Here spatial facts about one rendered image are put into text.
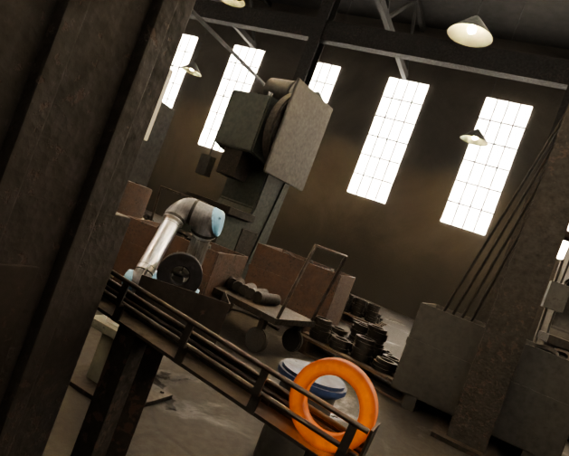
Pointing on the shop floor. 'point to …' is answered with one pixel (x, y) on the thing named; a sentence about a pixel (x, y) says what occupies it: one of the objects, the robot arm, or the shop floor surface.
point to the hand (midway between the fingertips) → (182, 269)
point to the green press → (263, 158)
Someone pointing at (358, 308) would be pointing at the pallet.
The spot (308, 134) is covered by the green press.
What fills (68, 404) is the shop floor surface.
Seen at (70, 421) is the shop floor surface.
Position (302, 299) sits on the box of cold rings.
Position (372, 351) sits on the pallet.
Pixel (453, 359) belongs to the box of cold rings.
